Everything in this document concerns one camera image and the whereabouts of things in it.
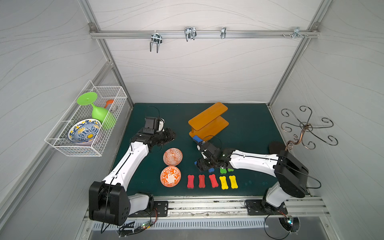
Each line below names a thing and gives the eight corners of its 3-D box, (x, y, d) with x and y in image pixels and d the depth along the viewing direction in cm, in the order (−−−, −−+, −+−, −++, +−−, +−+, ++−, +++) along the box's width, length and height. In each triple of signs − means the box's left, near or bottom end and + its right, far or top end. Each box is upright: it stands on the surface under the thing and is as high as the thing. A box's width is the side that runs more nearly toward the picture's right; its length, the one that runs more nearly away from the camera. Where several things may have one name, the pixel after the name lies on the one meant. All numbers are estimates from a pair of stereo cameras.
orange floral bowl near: (159, 187, 81) (158, 185, 78) (162, 168, 87) (161, 166, 85) (180, 187, 81) (180, 185, 78) (181, 168, 88) (181, 166, 85)
